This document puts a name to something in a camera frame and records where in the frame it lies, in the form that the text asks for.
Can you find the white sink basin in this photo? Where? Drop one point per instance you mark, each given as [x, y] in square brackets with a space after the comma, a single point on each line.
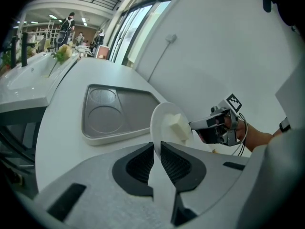
[28, 80]

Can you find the brown box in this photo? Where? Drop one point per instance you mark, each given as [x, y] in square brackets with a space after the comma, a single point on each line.
[102, 52]

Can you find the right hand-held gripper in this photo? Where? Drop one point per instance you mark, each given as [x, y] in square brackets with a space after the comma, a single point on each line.
[234, 128]

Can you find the yellow artificial flower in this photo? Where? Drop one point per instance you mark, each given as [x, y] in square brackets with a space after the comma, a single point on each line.
[63, 52]

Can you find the white round plate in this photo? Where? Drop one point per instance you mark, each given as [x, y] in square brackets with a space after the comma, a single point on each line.
[164, 113]

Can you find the large glass window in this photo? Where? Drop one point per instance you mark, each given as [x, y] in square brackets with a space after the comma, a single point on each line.
[133, 32]

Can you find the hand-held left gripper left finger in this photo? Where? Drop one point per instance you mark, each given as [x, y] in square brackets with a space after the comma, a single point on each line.
[128, 173]

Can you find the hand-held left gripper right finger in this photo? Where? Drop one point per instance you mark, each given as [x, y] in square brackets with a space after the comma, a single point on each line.
[186, 170]

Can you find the gray compartment tray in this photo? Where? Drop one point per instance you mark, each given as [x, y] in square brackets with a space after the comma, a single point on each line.
[133, 113]

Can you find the person's right forearm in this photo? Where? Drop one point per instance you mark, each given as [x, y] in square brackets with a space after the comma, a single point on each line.
[257, 137]

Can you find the person's right hand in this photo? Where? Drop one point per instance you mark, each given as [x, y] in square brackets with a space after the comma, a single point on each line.
[221, 121]

